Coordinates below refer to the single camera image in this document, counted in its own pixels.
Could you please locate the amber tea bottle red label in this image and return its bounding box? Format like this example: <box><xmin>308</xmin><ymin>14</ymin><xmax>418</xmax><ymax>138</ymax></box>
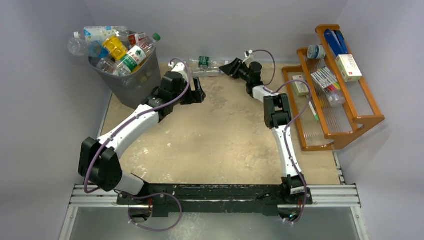
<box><xmin>128</xmin><ymin>32</ymin><xmax>147</xmax><ymax>46</ymax></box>

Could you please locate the green white small box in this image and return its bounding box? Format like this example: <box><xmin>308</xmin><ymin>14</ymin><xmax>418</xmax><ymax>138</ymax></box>
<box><xmin>292</xmin><ymin>74</ymin><xmax>309</xmax><ymax>97</ymax></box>

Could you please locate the grey mesh waste bin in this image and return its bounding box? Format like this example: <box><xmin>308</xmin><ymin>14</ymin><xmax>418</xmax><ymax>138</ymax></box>
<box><xmin>88</xmin><ymin>50</ymin><xmax>162</xmax><ymax>110</ymax></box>

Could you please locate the white green marker pen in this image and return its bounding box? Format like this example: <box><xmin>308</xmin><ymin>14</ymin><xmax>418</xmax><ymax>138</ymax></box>
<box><xmin>308</xmin><ymin>100</ymin><xmax>320</xmax><ymax>121</ymax></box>

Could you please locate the pack of coloured markers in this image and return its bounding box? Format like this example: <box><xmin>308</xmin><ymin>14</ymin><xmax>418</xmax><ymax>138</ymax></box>
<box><xmin>310</xmin><ymin>66</ymin><xmax>341</xmax><ymax>94</ymax></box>

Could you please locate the green label clear bottle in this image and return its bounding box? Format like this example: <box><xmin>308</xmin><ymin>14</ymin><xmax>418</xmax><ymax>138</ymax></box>
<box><xmin>189</xmin><ymin>56</ymin><xmax>230</xmax><ymax>69</ymax></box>

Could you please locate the wooden tiered rack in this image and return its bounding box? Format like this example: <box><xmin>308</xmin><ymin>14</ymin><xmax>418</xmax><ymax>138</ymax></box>
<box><xmin>281</xmin><ymin>24</ymin><xmax>385</xmax><ymax>152</ymax></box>

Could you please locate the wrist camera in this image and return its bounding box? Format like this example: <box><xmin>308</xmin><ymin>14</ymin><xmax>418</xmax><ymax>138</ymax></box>
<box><xmin>168</xmin><ymin>62</ymin><xmax>188</xmax><ymax>79</ymax></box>
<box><xmin>242</xmin><ymin>50</ymin><xmax>254</xmax><ymax>65</ymax></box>

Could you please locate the blue label water bottle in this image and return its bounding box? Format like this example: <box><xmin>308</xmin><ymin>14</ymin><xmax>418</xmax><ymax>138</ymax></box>
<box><xmin>73</xmin><ymin>25</ymin><xmax>130</xmax><ymax>43</ymax></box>

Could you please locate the yellow plastic bottle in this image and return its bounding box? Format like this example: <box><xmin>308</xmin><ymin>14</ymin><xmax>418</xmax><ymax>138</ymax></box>
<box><xmin>102</xmin><ymin>36</ymin><xmax>128</xmax><ymax>61</ymax></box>

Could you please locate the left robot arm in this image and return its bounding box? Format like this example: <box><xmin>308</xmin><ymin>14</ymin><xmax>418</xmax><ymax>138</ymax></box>
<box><xmin>77</xmin><ymin>71</ymin><xmax>206</xmax><ymax>205</ymax></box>

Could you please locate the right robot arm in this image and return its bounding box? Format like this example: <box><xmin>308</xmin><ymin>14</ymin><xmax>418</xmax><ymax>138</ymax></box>
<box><xmin>219</xmin><ymin>58</ymin><xmax>308</xmax><ymax>204</ymax></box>

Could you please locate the green white label bottle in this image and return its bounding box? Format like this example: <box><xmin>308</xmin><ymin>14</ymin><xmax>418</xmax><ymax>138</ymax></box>
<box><xmin>113</xmin><ymin>33</ymin><xmax>161</xmax><ymax>77</ymax></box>

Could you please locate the small clear jar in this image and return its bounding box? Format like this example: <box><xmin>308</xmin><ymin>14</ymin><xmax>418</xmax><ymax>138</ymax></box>
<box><xmin>326</xmin><ymin>89</ymin><xmax>346</xmax><ymax>108</ymax></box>

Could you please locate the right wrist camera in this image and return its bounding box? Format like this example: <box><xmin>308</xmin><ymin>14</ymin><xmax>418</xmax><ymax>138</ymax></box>
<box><xmin>242</xmin><ymin>50</ymin><xmax>254</xmax><ymax>65</ymax></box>

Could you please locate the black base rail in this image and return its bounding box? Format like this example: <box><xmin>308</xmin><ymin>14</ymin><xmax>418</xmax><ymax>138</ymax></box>
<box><xmin>68</xmin><ymin>183</ymin><xmax>362</xmax><ymax>220</ymax></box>

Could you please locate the clear bottle white cap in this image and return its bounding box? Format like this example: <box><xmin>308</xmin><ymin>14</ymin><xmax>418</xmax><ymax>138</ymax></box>
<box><xmin>96</xmin><ymin>57</ymin><xmax>118</xmax><ymax>76</ymax></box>

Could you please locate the white red box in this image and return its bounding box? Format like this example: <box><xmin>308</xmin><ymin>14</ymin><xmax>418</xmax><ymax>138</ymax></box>
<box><xmin>335</xmin><ymin>54</ymin><xmax>363</xmax><ymax>83</ymax></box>

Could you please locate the round tape roll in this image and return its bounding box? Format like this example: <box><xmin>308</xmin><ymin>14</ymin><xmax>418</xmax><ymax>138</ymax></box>
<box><xmin>307</xmin><ymin>44</ymin><xmax>327</xmax><ymax>59</ymax></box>

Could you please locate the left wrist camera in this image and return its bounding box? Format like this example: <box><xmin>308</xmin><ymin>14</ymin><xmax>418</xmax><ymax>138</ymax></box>
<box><xmin>168</xmin><ymin>62</ymin><xmax>188</xmax><ymax>79</ymax></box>

